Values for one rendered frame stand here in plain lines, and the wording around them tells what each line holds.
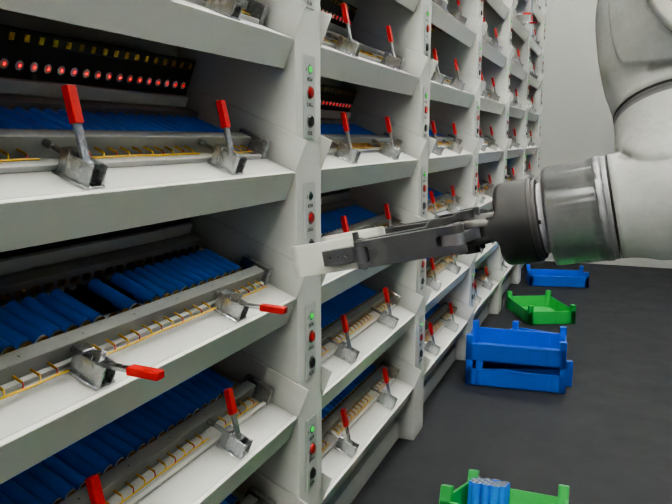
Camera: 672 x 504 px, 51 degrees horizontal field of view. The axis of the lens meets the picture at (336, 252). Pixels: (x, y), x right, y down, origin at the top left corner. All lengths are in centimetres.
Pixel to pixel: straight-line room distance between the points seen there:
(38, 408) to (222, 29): 47
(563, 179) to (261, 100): 57
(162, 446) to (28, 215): 40
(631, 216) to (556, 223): 6
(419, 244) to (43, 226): 32
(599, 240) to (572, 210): 3
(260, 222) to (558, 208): 58
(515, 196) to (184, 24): 41
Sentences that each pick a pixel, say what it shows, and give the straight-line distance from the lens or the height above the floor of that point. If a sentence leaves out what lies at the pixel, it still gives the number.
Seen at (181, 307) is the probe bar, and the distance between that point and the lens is 88.
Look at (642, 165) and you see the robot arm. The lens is 60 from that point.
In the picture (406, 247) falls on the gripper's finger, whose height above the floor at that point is 67.
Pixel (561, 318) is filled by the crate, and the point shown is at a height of 2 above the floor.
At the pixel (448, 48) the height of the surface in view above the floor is 106.
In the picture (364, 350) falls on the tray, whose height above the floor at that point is 34.
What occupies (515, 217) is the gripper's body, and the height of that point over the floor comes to 70.
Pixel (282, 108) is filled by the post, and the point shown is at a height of 81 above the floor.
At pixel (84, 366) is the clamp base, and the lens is 72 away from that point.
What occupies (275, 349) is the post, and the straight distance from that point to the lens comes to 110.
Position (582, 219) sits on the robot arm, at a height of 70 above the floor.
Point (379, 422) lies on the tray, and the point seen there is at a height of 15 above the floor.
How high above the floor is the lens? 76
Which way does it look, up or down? 9 degrees down
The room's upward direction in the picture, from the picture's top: straight up
